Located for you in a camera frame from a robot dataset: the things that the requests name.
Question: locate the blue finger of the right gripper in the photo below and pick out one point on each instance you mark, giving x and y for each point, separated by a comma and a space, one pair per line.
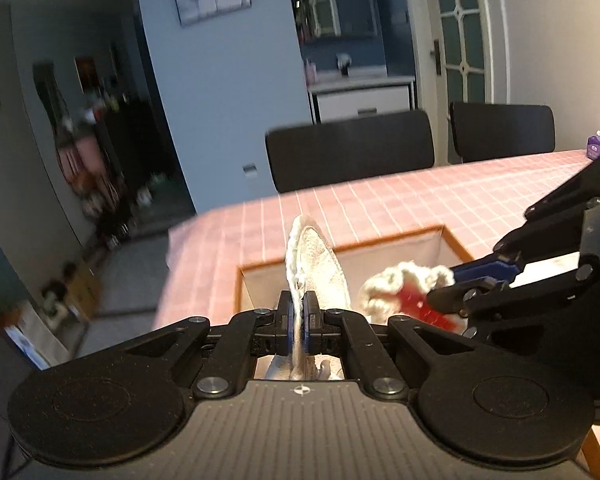
499, 268
454, 299

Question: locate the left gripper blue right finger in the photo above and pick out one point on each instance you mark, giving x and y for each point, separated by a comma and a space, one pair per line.
347, 336

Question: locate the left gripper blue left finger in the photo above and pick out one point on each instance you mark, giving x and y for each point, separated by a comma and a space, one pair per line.
255, 344

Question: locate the white cloth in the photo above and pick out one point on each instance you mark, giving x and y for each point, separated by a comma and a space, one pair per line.
310, 266

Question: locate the white chunky yarn piece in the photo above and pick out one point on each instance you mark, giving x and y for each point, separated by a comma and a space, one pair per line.
402, 290

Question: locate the orange storage box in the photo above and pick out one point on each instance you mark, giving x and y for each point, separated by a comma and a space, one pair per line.
258, 284

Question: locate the black chair right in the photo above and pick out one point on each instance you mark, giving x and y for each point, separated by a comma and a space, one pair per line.
482, 131

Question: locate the black chair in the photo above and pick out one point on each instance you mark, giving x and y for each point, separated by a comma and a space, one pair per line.
482, 131
353, 149

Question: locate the purple tissue pack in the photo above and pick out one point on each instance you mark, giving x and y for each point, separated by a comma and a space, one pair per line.
592, 147

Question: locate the black chair left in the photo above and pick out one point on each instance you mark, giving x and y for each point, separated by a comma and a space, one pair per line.
353, 149

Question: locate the white cabinet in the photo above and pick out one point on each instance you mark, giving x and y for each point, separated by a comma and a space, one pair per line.
354, 97

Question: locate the dark shelf cabinet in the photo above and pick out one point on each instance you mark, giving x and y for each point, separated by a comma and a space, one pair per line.
109, 149

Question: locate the white glass door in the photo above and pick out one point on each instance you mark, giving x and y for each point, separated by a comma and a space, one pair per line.
469, 50

